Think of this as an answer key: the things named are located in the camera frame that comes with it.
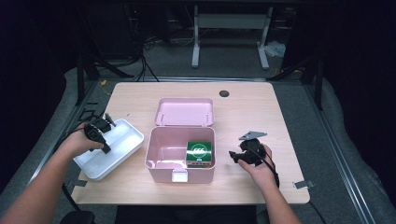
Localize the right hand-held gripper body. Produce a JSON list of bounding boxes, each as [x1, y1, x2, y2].
[[238, 130, 268, 167]]

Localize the thin black floor cable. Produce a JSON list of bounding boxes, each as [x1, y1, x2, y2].
[[307, 200, 327, 224]]

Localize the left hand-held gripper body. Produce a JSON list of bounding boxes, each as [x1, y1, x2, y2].
[[83, 113, 117, 145]]

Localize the person's right hand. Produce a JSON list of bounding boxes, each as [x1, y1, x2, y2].
[[238, 143, 280, 191]]

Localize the person's left hand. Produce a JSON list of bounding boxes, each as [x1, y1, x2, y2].
[[58, 122, 105, 161]]

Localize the bundle of black floor cables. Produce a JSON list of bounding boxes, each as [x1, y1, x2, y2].
[[122, 35, 161, 83]]

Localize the clear plastic bag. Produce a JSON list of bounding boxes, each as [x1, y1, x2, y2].
[[265, 40, 287, 58]]

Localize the right hand-held gripper black cable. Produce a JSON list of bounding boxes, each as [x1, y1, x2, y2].
[[247, 147, 280, 189]]

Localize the white plastic tray insert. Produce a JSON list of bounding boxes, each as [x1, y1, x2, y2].
[[73, 118, 146, 182]]

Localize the pink storage box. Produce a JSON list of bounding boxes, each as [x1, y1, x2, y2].
[[144, 97, 218, 184]]

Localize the black metal stand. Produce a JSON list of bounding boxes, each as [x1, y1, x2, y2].
[[75, 50, 135, 106], [268, 55, 325, 110]]

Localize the dark rounded object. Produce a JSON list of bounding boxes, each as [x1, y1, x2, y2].
[[58, 210, 96, 224]]

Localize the green carton box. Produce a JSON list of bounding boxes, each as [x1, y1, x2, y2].
[[185, 140, 214, 169]]

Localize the person's dark clothing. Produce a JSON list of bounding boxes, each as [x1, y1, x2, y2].
[[114, 204, 260, 224]]

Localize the grey tape strip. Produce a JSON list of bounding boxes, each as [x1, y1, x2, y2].
[[292, 179, 317, 190], [65, 179, 89, 189]]

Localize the white metal desk frame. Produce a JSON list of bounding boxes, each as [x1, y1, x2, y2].
[[191, 5, 275, 70]]

